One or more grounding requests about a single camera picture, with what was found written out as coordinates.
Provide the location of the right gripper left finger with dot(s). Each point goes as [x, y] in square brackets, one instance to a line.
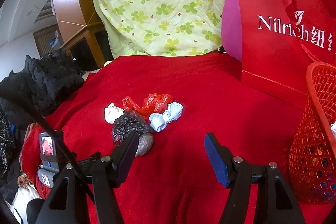
[122, 158]

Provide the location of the red blanket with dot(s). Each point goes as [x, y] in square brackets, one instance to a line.
[174, 182]

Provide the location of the black clothes pile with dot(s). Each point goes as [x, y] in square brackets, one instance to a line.
[46, 82]

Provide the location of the wooden headboard cabinet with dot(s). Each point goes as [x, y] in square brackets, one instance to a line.
[79, 26]

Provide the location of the white crumpled paper wad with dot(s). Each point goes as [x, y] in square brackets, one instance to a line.
[112, 112]

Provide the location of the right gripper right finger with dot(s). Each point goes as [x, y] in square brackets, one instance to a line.
[220, 158]

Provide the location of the grey translucent plastic wad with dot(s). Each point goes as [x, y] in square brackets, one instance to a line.
[145, 143]

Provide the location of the light blue plastic wad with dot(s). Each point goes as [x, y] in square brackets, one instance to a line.
[159, 122]

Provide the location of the red plastic bag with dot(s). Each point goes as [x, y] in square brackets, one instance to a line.
[154, 103]

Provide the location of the red plastic mesh basket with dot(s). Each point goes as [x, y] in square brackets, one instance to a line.
[312, 154]

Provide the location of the black plastic bag wad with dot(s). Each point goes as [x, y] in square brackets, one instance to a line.
[130, 121]

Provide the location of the red Nilrich paper bag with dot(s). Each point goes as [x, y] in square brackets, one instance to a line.
[281, 38]

